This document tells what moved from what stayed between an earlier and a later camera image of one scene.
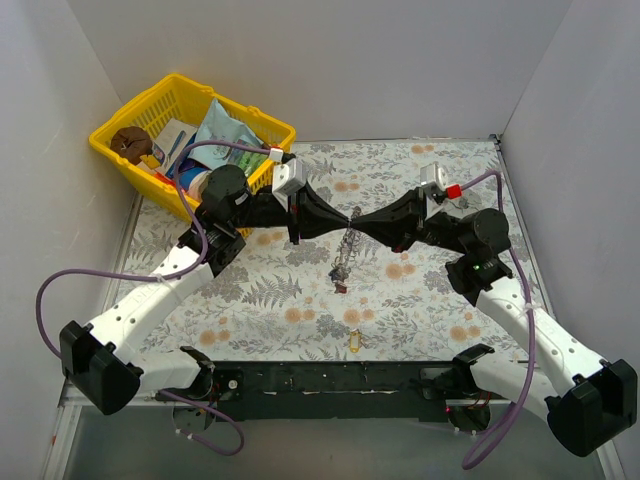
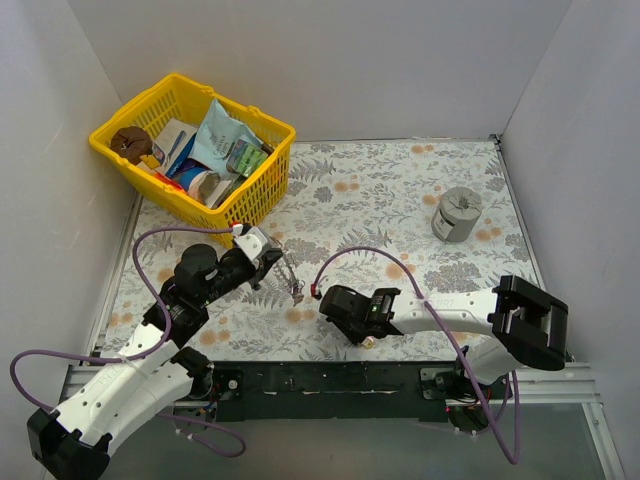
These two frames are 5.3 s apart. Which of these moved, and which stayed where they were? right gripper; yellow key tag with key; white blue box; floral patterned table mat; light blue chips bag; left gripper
Moved: left gripper; right gripper; yellow key tag with key
Stayed: floral patterned table mat; white blue box; light blue chips bag
